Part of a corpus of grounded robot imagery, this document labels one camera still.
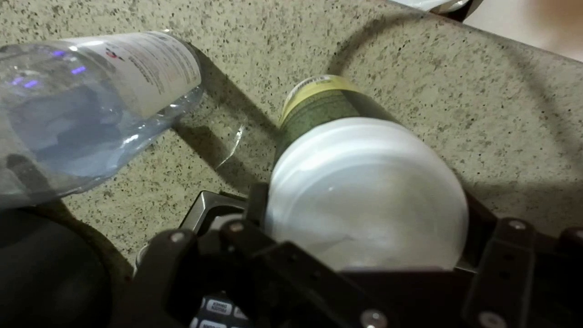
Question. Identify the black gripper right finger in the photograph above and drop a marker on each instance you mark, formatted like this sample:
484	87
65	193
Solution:
511	279

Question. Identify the clear water bottle blue cap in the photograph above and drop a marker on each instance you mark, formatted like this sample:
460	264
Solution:
79	109

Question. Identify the green bottle with white lid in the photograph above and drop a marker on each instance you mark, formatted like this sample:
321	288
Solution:
365	193

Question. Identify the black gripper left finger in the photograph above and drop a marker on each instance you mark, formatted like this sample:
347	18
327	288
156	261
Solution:
165	279

